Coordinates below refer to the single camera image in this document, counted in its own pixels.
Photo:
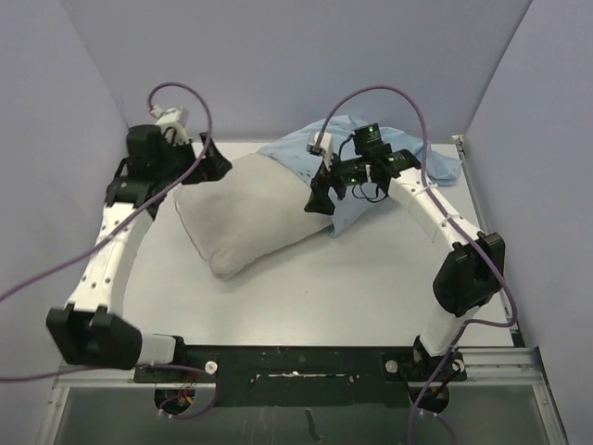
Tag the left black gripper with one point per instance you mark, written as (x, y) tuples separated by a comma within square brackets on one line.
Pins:
[(211, 169)]

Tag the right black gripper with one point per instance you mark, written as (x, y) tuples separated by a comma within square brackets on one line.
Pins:
[(321, 184)]

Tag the light blue pillowcase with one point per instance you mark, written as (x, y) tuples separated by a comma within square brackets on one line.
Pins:
[(374, 156)]

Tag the white pillow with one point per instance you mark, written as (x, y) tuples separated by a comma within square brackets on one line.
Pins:
[(255, 210)]

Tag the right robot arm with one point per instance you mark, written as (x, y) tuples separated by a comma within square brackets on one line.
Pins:
[(467, 279)]

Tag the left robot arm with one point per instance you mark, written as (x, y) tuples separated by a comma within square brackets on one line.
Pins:
[(90, 330)]

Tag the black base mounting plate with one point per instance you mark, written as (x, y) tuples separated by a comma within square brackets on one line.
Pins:
[(250, 376)]

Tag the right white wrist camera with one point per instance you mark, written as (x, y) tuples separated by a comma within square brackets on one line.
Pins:
[(321, 144)]

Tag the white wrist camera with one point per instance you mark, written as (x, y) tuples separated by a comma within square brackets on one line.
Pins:
[(321, 144), (172, 123)]

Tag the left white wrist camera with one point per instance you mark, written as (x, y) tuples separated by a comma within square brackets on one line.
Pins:
[(172, 123)]

